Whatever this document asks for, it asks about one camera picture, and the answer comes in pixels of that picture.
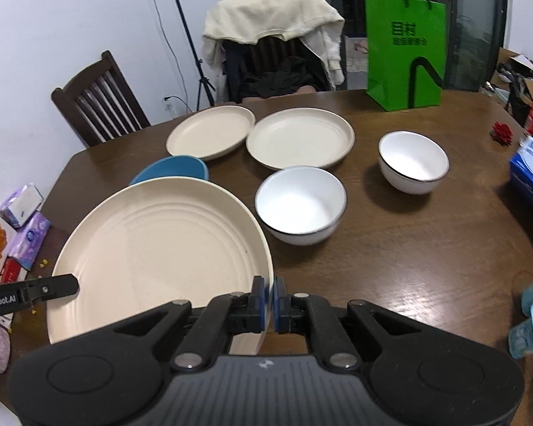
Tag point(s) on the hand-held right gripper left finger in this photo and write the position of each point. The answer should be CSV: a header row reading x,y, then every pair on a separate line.
x,y
258,295

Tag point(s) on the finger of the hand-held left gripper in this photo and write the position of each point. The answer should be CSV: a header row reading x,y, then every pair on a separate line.
x,y
53,287

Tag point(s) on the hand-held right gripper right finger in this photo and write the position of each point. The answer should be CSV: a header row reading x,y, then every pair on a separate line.
x,y
279,297

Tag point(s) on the white bowl with dark rim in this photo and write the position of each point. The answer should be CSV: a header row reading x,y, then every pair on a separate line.
x,y
413,159
300,204

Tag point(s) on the beige plate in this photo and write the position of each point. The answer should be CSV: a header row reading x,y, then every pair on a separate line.
x,y
208,131
297,137
160,248

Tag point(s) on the blue bowl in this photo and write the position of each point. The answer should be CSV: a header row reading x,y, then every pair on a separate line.
x,y
173,168

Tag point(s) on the white flat box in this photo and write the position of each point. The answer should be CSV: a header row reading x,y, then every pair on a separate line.
x,y
2,320

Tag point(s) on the scattered yellow candies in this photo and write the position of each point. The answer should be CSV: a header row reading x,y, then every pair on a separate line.
x,y
45,262

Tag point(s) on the white and purple tissue pack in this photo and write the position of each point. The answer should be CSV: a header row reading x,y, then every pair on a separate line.
x,y
22,202

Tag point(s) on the dark wooden slatted chair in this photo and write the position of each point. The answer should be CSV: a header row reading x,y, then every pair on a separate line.
x,y
84,76

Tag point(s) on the black cloth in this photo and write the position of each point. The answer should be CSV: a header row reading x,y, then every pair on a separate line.
x,y
284,80

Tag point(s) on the black tripod stand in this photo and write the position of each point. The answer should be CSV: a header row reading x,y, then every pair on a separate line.
x,y
204,85

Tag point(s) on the dark blue garment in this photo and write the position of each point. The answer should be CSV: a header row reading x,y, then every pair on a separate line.
x,y
233,69

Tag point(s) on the dark wooden chair under clothes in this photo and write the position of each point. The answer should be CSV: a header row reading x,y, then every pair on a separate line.
x,y
271,53

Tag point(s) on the green paper bag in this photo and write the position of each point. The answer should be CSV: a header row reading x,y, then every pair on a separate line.
x,y
395,66

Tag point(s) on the small red flower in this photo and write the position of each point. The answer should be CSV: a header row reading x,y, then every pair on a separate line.
x,y
502,133

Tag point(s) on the blue tissue box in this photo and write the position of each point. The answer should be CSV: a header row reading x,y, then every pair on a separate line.
x,y
531,177

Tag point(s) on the cream sweater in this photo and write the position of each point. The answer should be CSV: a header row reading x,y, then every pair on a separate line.
x,y
266,13

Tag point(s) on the black framed glass door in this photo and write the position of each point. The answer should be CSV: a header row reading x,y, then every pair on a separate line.
x,y
471,31

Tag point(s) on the open cardboard box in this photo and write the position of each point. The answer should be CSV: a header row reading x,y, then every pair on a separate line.
x,y
511,57

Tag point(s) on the wall socket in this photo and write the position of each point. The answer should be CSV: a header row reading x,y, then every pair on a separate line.
x,y
168,107

